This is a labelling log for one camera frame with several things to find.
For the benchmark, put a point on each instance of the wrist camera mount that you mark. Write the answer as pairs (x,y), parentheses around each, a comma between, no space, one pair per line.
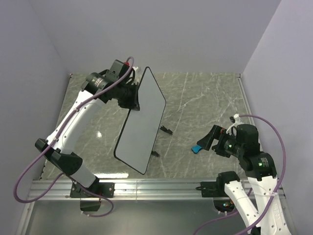
(134,69)
(236,120)

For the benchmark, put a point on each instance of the aluminium mounting rail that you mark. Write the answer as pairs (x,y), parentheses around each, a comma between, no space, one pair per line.
(134,189)

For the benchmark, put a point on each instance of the blue whiteboard eraser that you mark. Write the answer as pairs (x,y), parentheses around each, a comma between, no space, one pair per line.
(196,149)

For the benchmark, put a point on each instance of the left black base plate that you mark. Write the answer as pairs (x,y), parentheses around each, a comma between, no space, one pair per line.
(105,189)

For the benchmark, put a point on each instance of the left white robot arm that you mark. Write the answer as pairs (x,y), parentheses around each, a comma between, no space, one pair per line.
(97,89)

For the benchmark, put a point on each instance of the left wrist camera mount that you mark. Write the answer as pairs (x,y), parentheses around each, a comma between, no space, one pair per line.
(134,69)

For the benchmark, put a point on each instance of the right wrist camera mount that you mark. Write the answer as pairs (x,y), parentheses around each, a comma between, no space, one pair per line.
(236,120)

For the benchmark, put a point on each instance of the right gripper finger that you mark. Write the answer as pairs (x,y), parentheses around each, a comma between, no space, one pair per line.
(220,151)
(214,134)

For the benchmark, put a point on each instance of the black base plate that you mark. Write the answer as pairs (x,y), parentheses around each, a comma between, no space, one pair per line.
(105,189)
(209,189)

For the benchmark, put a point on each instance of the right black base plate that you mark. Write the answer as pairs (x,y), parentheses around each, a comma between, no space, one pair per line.
(209,189)

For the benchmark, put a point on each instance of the white whiteboard black frame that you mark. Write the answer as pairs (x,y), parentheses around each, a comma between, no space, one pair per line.
(138,135)

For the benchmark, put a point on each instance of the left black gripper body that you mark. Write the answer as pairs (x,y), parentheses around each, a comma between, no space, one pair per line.
(127,95)

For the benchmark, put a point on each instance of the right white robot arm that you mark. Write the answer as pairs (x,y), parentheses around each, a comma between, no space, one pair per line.
(266,217)

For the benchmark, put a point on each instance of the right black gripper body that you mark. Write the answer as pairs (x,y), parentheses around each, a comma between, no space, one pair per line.
(229,142)

